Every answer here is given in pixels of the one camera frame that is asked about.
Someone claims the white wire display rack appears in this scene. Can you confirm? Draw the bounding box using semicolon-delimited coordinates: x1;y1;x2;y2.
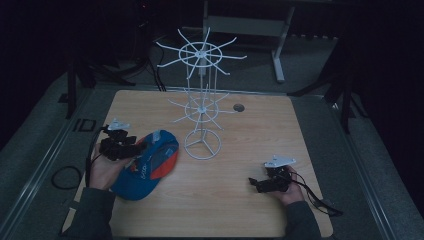
155;27;248;161

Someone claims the person's right hand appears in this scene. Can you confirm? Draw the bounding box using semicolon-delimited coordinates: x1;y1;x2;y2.
273;165;306;207

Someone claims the grey metal desk frame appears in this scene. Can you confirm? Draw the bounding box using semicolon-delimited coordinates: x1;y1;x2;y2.
201;0;338;84

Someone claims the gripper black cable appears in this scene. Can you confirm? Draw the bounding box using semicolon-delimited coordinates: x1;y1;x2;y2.
289;171;344;218
84;125;110;188

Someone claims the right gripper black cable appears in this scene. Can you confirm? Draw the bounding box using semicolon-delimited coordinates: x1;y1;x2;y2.
289;171;344;218

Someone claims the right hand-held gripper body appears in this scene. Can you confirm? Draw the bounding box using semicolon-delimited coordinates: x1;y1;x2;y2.
255;154;297;194

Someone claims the black cable loop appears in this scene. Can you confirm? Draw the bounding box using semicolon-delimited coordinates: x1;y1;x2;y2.
50;165;83;191

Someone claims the black floor bracket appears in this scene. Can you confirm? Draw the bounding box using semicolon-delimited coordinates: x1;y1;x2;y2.
72;118;98;133

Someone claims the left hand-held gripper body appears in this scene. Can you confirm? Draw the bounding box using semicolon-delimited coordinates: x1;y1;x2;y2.
98;118;142;162

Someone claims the black tripod stand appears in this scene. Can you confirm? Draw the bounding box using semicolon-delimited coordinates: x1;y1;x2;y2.
65;19;168;120
287;36;369;135

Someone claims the person's left hand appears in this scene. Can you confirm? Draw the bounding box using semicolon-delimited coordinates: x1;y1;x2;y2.
88;143;134;192

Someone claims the blue and orange cap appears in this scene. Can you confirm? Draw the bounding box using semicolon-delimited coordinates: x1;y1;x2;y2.
110;129;180;202

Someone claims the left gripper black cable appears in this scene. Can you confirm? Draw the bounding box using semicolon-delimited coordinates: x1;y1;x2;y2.
84;125;110;188

